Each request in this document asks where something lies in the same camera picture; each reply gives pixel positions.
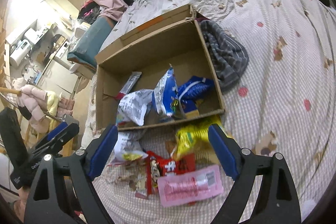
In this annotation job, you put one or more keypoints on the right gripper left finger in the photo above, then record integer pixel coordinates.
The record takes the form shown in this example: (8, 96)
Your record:
(48, 200)

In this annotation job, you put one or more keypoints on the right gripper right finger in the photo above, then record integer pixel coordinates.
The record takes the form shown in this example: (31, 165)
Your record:
(276, 198)

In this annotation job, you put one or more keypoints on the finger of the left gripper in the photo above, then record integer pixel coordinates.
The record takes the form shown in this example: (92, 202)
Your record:
(54, 141)

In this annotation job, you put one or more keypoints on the red white popcorn snack bag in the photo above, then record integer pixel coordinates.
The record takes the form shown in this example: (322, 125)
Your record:
(128, 148)

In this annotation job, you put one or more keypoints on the yellow snack bag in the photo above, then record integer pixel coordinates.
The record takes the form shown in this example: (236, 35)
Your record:
(194, 139)

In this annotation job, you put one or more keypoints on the red cartoon snack bag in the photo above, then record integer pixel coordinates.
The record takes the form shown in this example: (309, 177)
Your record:
(158, 166)

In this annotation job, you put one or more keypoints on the pink snack packet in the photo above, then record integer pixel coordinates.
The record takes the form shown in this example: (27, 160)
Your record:
(190, 187)

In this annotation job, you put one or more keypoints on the dark blue snack bag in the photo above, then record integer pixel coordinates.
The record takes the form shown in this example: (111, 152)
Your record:
(191, 91)

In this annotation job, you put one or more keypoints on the silver red snack bar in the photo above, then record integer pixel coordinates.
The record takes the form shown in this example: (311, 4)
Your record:
(127, 87)

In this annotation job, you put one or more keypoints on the light blue white snack bag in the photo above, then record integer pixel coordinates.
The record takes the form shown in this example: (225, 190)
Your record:
(165, 97)

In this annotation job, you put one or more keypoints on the pink plush jacket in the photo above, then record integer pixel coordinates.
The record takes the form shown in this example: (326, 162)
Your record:
(34, 102)

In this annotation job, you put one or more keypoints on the checkered strawberry bed quilt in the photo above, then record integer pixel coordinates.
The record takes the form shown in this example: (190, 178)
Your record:
(284, 103)

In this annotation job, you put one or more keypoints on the dark green pillow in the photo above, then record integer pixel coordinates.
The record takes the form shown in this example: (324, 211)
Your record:
(89, 45)

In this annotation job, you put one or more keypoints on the white kitchen appliance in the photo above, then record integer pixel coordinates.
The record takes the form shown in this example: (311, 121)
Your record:
(19, 53)

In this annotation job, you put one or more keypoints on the grey striped garment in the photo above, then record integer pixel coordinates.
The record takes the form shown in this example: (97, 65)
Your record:
(230, 59)

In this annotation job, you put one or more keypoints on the brown cardboard box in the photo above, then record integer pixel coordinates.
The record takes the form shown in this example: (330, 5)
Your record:
(172, 39)

